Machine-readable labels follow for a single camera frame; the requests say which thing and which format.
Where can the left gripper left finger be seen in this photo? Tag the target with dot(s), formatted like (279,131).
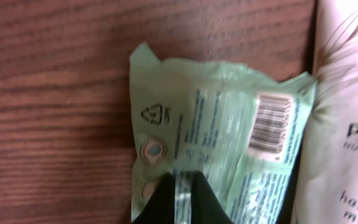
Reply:
(160,208)

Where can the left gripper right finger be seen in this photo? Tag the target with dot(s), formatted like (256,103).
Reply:
(205,208)

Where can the teal snack packet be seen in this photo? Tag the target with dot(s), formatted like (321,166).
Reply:
(236,125)

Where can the white cosmetic tube gold cap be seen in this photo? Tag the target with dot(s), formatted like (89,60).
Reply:
(327,186)

